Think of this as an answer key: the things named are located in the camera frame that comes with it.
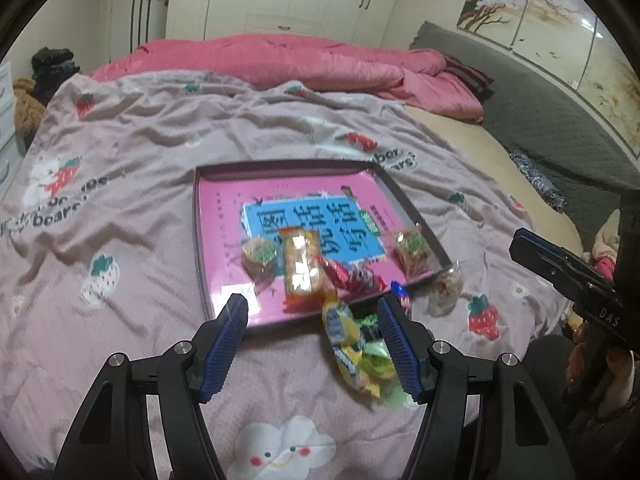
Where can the dark shallow cardboard box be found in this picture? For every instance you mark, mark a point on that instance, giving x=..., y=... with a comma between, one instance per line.
x=280, y=167

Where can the blossom tree wall mural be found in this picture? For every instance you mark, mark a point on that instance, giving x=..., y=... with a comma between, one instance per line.
x=550, y=35

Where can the pink quilt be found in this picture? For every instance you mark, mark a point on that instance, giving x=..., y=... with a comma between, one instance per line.
x=300, y=60

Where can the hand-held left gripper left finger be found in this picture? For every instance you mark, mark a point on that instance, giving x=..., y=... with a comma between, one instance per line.
x=227, y=345

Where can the small dark snack packet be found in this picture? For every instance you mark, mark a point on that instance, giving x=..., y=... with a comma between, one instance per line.
x=369, y=322

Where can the dark patterned cloth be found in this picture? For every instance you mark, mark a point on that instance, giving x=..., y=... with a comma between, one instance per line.
x=540, y=180

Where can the white drawer cabinet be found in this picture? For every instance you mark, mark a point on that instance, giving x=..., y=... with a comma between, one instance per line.
x=5, y=125

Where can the brown plush toy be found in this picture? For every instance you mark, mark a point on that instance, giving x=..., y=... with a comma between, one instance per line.
x=25, y=105

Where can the dark striped pillow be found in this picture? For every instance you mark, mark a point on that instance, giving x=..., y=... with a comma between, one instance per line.
x=470, y=75

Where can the orange cracker packet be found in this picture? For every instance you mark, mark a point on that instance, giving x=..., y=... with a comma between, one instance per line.
x=302, y=265

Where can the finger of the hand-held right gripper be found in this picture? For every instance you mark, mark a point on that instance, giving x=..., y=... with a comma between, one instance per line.
x=542, y=267
x=537, y=238

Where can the blue cookie packet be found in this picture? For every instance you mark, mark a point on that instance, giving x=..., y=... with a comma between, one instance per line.
x=400, y=291

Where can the pink cloth bundle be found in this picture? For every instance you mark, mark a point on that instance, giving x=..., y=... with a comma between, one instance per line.
x=605, y=255

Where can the light green wrapper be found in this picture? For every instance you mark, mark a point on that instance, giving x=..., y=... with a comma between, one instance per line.
x=387, y=394

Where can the red candy packet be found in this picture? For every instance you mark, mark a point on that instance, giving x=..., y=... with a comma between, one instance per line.
x=350, y=275

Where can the grey quilted headboard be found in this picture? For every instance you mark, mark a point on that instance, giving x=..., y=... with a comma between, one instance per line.
x=550, y=125

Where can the clear rice cracker packet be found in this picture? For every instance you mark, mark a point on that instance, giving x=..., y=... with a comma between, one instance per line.
x=445, y=290

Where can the green label rice cracker packet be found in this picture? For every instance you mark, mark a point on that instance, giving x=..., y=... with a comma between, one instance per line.
x=260, y=252
x=414, y=250

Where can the pink strawberry printed blanket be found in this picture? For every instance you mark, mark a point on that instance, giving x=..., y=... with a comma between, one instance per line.
x=125, y=185

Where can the beige bed sheet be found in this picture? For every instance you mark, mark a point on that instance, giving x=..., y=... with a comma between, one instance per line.
x=490, y=160

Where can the yellow snack packet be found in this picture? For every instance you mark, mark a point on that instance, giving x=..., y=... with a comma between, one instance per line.
x=357, y=371
x=341, y=325

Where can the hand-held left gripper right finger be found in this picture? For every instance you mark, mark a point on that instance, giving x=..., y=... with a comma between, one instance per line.
x=397, y=350

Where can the white wardrobe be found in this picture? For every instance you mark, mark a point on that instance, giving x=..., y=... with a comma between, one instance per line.
x=275, y=0

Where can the pile of black clothes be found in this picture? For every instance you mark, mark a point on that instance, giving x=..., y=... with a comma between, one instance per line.
x=52, y=70

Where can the pink book with blue label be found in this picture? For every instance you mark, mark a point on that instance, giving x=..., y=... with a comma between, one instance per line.
x=225, y=220

